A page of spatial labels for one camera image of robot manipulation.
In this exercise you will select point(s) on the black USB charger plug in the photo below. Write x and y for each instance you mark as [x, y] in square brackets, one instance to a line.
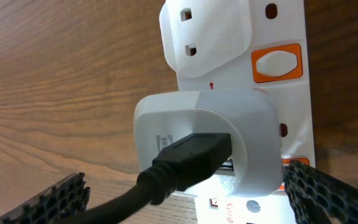
[185, 163]

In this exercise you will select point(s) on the white USB wall adapter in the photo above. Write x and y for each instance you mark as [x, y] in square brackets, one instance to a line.
[247, 115]

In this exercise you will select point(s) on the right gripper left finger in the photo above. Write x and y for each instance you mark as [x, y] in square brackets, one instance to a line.
[63, 199]

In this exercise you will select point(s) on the white power strip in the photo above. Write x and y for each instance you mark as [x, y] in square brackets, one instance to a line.
[246, 45]

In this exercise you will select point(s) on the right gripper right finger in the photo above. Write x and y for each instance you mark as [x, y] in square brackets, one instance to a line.
[315, 197]

